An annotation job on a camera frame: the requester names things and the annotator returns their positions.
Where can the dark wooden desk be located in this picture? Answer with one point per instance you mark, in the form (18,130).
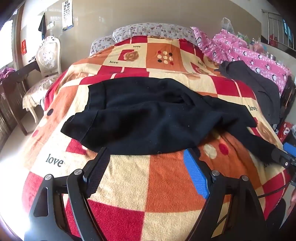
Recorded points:
(13,92)

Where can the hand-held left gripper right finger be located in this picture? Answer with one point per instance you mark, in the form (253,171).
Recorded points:
(195,172)

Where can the window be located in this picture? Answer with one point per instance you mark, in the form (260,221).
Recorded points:
(5,44)

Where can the large floral pillow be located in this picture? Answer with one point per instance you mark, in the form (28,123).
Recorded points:
(157,30)

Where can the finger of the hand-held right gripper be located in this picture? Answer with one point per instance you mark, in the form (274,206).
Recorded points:
(281,156)
(290,148)

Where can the white ornate chair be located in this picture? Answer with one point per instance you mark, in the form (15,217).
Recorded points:
(47,55)

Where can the small floral pillow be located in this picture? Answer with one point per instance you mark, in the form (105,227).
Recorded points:
(100,44)

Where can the checkered printed blanket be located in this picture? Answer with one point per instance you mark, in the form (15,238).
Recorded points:
(161,185)

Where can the red packet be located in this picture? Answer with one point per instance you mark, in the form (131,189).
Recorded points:
(285,131)

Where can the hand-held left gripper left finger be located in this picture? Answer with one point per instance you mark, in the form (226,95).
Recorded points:
(98,171)

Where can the eye chart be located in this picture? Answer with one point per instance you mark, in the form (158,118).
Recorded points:
(67,16)

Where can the red wall sign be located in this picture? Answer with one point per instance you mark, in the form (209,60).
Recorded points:
(23,47)

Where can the clear plastic bag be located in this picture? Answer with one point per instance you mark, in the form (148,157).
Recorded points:
(226,24)

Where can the purple cloth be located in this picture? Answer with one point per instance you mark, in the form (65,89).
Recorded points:
(5,73)

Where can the dark hanging cloth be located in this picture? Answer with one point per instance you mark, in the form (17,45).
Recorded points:
(42,24)

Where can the dark grey garment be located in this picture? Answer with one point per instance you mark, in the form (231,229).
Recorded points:
(256,81)

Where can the pink penguin print quilt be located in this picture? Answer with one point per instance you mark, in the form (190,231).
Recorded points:
(242,53)

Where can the black pants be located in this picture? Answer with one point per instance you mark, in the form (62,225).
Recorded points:
(148,115)

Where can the metal railing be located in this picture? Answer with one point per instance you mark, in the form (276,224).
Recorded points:
(276,27)

